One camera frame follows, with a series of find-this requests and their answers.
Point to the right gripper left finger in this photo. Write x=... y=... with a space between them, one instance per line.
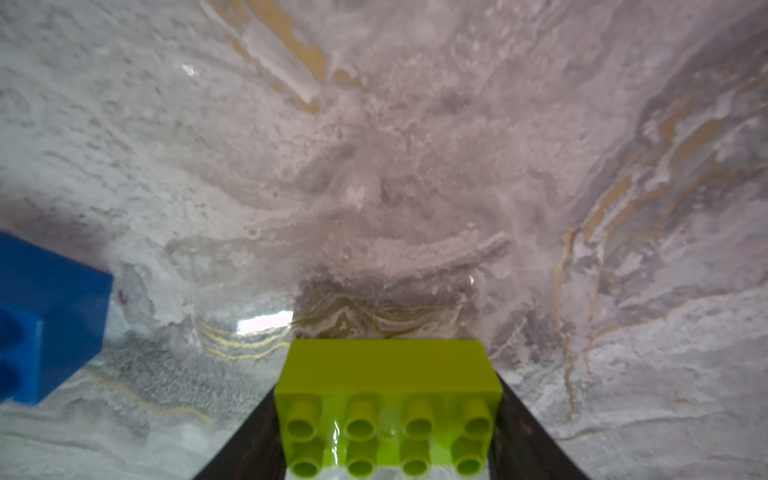
x=254 y=452

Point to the green long lego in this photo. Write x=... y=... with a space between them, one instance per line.
x=366 y=405

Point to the blue small lego far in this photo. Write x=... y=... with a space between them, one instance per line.
x=53 y=317

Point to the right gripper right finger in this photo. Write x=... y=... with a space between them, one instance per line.
x=521 y=449

